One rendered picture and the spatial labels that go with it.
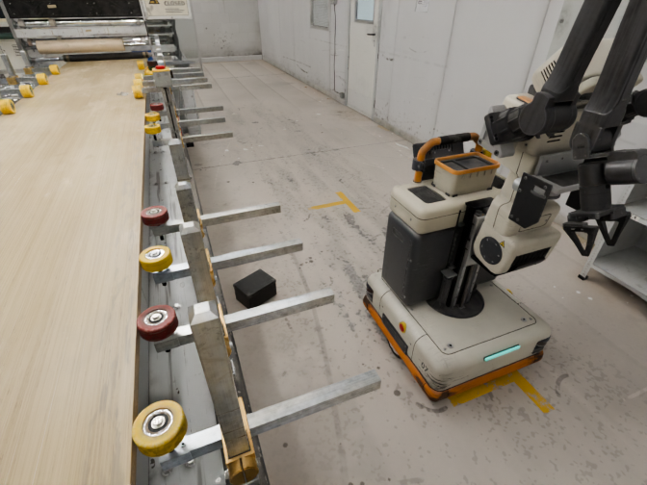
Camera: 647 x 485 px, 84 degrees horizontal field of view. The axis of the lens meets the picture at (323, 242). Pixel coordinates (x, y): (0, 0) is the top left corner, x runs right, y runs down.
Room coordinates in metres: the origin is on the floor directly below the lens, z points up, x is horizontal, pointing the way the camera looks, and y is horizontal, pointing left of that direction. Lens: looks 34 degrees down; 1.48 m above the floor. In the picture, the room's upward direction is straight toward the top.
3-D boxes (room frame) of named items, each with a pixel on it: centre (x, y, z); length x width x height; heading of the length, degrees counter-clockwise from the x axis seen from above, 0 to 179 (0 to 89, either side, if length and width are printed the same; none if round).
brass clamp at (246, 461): (0.34, 0.16, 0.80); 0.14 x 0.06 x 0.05; 22
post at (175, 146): (1.02, 0.43, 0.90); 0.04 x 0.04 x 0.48; 22
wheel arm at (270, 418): (0.39, 0.09, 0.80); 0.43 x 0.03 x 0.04; 112
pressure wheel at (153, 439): (0.32, 0.27, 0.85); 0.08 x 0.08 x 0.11
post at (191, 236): (0.56, 0.24, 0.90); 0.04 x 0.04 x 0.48; 22
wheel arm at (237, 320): (0.62, 0.18, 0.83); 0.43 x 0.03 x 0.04; 112
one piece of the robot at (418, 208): (1.37, -0.59, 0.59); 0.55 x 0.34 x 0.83; 111
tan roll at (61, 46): (4.40, 2.36, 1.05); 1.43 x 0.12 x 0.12; 112
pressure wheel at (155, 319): (0.55, 0.36, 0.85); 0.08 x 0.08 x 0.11
